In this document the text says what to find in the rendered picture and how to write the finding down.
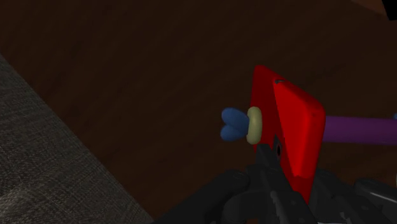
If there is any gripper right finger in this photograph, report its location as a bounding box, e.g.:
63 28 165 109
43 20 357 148
309 169 397 224

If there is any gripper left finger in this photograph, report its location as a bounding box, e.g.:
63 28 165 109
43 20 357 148
155 143 296 224

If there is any red phone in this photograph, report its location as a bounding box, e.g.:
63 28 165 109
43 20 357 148
249 64 326 206

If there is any purple rod toy, blue tip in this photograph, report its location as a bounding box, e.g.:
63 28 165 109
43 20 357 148
219 106 397 146

